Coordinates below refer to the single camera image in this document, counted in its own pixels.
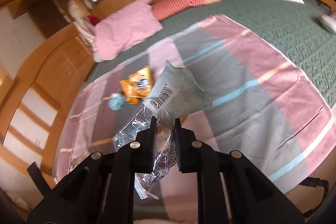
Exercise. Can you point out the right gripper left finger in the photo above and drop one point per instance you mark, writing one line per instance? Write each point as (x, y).
(100, 189)

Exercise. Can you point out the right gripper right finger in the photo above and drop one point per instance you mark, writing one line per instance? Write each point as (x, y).
(231, 189)

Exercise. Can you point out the blue face mask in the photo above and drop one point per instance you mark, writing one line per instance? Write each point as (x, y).
(116, 101)

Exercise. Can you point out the clear plastic barcode wrapper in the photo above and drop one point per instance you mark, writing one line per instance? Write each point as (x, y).
(176, 94)

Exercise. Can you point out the orange snack bag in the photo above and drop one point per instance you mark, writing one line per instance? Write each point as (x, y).
(137, 86)

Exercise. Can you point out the pink grey striped sheet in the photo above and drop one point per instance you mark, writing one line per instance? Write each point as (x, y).
(263, 105)

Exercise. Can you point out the green patterned mattress cover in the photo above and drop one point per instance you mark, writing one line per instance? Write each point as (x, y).
(293, 28)

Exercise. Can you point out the pink pillow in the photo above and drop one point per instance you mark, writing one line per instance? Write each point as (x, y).
(125, 28)

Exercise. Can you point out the white handheld mite vacuum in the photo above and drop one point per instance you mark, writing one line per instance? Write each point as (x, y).
(329, 22)

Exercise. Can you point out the wooden bunk bed frame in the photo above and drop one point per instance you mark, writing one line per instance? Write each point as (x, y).
(39, 61)

